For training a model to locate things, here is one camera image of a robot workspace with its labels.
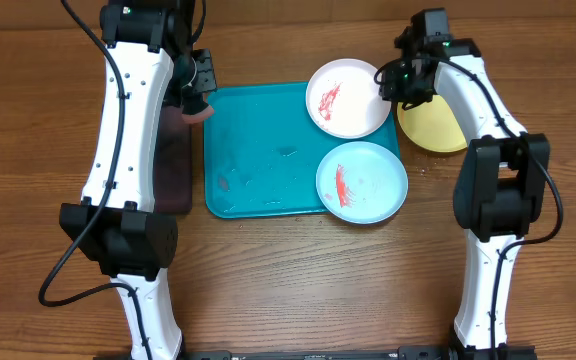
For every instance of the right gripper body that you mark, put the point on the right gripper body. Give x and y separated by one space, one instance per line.
401 87

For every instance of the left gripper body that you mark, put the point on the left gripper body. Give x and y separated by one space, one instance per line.
195 76

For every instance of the green and red sponge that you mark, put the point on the green and red sponge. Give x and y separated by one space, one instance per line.
196 110

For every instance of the yellow-green plate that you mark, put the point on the yellow-green plate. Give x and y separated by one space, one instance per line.
432 126

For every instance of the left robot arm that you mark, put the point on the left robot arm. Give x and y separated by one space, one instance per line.
155 73

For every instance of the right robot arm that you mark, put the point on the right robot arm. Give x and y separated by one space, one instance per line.
500 188

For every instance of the black rectangular tray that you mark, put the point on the black rectangular tray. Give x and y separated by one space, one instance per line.
173 164

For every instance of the teal plastic tray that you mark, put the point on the teal plastic tray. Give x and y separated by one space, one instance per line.
262 151

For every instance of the white plate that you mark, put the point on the white plate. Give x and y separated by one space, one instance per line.
343 99

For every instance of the light blue plate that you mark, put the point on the light blue plate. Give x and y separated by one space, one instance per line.
361 182

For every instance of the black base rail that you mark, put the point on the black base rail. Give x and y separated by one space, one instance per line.
402 353

